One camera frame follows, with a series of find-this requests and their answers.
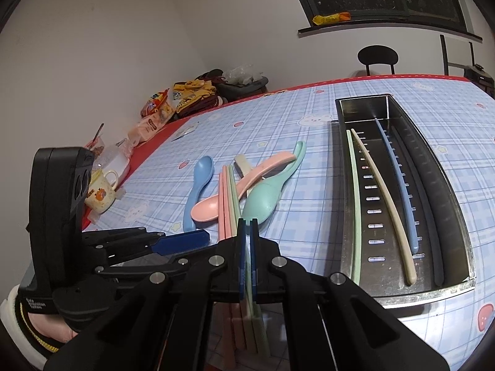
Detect green chopstick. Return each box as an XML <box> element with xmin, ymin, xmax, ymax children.
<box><xmin>227</xmin><ymin>164</ymin><xmax>272</xmax><ymax>358</ymax></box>
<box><xmin>346</xmin><ymin>130</ymin><xmax>363</xmax><ymax>285</ymax></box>

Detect pink chopstick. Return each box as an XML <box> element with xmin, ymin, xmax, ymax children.
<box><xmin>222</xmin><ymin>166</ymin><xmax>246</xmax><ymax>350</ymax></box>
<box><xmin>218</xmin><ymin>172</ymin><xmax>236</xmax><ymax>369</ymax></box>

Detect blue plastic spoon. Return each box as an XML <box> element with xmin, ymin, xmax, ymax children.
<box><xmin>182</xmin><ymin>156</ymin><xmax>214</xmax><ymax>232</ymax></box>

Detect cream chopstick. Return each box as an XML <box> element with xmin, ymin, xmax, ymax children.
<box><xmin>226</xmin><ymin>165</ymin><xmax>258</xmax><ymax>354</ymax></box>
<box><xmin>350</xmin><ymin>128</ymin><xmax>417</xmax><ymax>286</ymax></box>

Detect blue chopstick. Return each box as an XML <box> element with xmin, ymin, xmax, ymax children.
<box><xmin>374</xmin><ymin>119</ymin><xmax>419</xmax><ymax>255</ymax></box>

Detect left hand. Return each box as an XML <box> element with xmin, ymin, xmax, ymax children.
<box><xmin>28</xmin><ymin>313</ymin><xmax>77</xmax><ymax>343</ymax></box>

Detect pink plastic spoon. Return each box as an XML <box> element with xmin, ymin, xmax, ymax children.
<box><xmin>191</xmin><ymin>151</ymin><xmax>296</xmax><ymax>223</ymax></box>

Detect white striped sleeve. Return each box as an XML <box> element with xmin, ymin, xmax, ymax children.
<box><xmin>1</xmin><ymin>285</ymin><xmax>62</xmax><ymax>370</ymax></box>

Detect green plastic spoon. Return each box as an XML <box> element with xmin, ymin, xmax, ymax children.
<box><xmin>243</xmin><ymin>141</ymin><xmax>306</xmax><ymax>224</ymax></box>

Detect cream cartoon mug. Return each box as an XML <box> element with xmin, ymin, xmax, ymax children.
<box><xmin>85</xmin><ymin>169</ymin><xmax>119</xmax><ymax>215</ymax></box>

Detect white lidded container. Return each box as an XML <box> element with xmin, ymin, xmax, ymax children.
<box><xmin>93</xmin><ymin>145</ymin><xmax>130</xmax><ymax>178</ymax></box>

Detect cream plastic spoon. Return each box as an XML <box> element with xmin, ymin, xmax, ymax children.
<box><xmin>234</xmin><ymin>154</ymin><xmax>252</xmax><ymax>177</ymax></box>

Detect blue plaid table mat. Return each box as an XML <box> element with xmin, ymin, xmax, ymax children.
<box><xmin>82</xmin><ymin>75</ymin><xmax>495</xmax><ymax>371</ymax></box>

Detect small white sachet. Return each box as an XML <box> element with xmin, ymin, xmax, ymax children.
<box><xmin>171</xmin><ymin>122</ymin><xmax>200</xmax><ymax>141</ymax></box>

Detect pink cracker package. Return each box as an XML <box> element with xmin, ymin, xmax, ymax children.
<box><xmin>127</xmin><ymin>103</ymin><xmax>174</xmax><ymax>147</ymax></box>

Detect clear food container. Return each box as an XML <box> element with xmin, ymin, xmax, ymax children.
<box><xmin>85</xmin><ymin>123</ymin><xmax>105</xmax><ymax>157</ymax></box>

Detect steel utensil tray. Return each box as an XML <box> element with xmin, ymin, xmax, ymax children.
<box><xmin>336</xmin><ymin>94</ymin><xmax>476</xmax><ymax>308</ymax></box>

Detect orange snack bag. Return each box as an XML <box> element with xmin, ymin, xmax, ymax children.
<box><xmin>140</xmin><ymin>89</ymin><xmax>173</xmax><ymax>118</ymax></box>

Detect yellow snack bags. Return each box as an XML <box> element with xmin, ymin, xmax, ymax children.
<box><xmin>173</xmin><ymin>79</ymin><xmax>217</xmax><ymax>114</ymax></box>

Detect black round chair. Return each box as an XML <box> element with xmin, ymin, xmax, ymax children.
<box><xmin>357</xmin><ymin>45</ymin><xmax>399</xmax><ymax>76</ymax></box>

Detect yellow packet on sill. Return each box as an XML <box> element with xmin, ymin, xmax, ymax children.
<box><xmin>312</xmin><ymin>12</ymin><xmax>351</xmax><ymax>26</ymax></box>

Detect black folding stand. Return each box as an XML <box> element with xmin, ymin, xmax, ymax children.
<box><xmin>440</xmin><ymin>34</ymin><xmax>494</xmax><ymax>97</ymax></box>

